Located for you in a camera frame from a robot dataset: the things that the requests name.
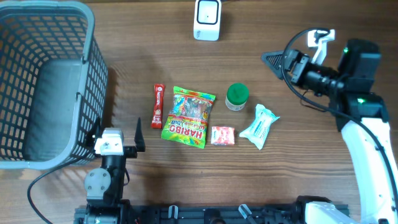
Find green-lid white jar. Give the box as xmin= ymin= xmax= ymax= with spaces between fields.
xmin=225 ymin=83 xmax=249 ymax=111

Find grey plastic shopping basket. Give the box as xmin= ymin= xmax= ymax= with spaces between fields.
xmin=1 ymin=1 xmax=108 ymax=170

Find red small candy pack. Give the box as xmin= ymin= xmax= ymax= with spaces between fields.
xmin=211 ymin=126 xmax=234 ymax=146

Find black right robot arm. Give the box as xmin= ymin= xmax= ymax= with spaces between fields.
xmin=261 ymin=39 xmax=397 ymax=223

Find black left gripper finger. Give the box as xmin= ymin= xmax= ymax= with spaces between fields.
xmin=84 ymin=118 xmax=101 ymax=148
xmin=134 ymin=118 xmax=146 ymax=152

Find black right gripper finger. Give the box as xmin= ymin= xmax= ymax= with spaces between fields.
xmin=261 ymin=50 xmax=294 ymax=80
xmin=312 ymin=46 xmax=325 ymax=65

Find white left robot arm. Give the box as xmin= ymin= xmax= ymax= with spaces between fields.
xmin=74 ymin=119 xmax=146 ymax=224

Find teal tissue pack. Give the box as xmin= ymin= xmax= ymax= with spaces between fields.
xmin=239 ymin=104 xmax=279 ymax=150

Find Haribo gummy candy bag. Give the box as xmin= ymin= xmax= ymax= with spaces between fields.
xmin=161 ymin=86 xmax=216 ymax=149

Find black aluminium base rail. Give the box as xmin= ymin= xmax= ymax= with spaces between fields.
xmin=73 ymin=203 xmax=351 ymax=224

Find white barcode scanner box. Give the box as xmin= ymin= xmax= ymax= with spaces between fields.
xmin=193 ymin=0 xmax=222 ymax=41

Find red coffee stick sachet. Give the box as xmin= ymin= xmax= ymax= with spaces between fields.
xmin=151 ymin=83 xmax=165 ymax=129

